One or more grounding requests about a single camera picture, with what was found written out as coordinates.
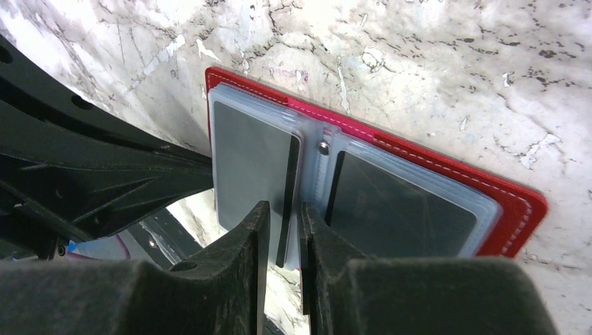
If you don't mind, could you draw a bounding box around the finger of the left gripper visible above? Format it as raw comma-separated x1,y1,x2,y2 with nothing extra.
1,36,212,162
1,103,213,241

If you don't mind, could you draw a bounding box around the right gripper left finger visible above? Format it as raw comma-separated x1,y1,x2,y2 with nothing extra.
1,201,270,334

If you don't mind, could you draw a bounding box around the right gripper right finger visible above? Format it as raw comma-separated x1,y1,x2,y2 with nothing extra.
298,202,557,334

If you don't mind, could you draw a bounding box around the black VIP credit card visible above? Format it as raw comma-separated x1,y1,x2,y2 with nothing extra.
325,151,477,258

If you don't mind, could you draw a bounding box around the red leather card holder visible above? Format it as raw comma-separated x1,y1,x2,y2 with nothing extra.
205,66,549,258

